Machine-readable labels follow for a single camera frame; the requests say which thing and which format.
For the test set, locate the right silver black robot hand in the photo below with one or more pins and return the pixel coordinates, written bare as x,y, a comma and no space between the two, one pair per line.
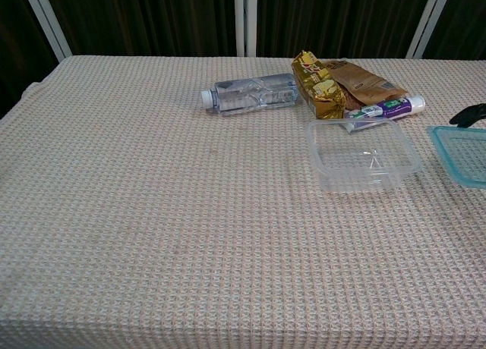
471,114

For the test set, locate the teal rimmed container lid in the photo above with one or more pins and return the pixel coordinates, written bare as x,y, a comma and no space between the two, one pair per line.
465,155

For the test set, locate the clear plastic food container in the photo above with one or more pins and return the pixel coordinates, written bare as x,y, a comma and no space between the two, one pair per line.
395,182

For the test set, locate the purple white toothpaste tube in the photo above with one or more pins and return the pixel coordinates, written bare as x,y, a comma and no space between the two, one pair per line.
391,108

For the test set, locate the dark pleated curtain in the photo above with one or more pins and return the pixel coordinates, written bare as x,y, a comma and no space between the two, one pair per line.
152,19
334,19
19,41
467,19

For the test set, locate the brown paper snack bag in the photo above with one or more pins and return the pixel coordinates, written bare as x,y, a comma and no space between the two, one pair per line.
364,83

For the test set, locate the gold foil snack bag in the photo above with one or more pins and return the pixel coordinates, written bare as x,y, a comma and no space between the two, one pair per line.
320,91

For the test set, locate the clear plastic water bottle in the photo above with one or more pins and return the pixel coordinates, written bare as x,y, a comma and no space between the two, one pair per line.
250,95

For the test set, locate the pink waffle tablecloth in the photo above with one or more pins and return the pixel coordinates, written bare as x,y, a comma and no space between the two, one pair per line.
171,212

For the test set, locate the white frame post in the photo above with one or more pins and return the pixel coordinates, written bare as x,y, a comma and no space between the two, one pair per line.
245,19
429,22
49,22

